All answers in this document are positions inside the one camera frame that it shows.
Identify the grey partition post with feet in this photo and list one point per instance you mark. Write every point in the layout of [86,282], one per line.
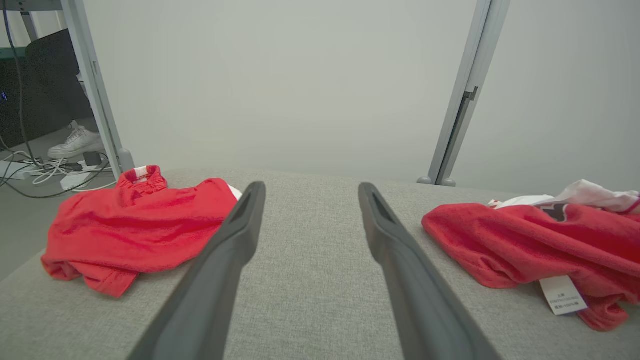
[475,60]

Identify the red basketball jersey white trim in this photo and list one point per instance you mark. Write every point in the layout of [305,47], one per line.
[525,240]

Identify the white power strip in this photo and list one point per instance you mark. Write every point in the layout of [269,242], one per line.
[12,170]

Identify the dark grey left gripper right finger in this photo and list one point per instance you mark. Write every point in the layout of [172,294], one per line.
[415,290]

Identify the white sneaker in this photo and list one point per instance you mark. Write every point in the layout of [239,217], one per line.
[75,142]

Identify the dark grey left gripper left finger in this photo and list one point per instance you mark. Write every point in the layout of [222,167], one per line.
[210,280]

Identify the black office chair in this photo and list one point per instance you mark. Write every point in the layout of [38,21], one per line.
[50,85]

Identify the red shorts with white trim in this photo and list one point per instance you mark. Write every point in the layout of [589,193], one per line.
[125,225]

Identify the black power adapter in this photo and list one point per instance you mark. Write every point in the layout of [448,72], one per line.
[92,158]

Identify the grey metal partition frame leg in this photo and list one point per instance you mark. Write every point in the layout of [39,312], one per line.
[87,65]

